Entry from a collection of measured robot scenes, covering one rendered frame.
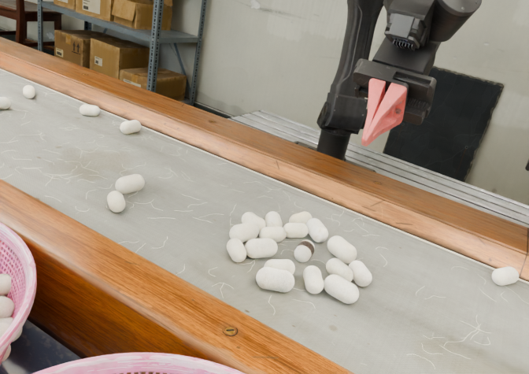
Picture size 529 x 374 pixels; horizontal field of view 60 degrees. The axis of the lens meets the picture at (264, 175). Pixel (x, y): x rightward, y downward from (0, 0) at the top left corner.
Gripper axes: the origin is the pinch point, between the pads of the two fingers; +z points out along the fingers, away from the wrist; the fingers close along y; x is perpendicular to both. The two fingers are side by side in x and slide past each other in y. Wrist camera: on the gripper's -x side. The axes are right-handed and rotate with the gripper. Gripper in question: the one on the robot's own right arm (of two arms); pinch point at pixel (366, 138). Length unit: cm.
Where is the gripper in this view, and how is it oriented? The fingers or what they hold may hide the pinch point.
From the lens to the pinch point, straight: 58.6
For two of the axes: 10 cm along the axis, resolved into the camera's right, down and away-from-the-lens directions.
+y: 8.6, 3.5, -3.8
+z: -4.9, 7.9, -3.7
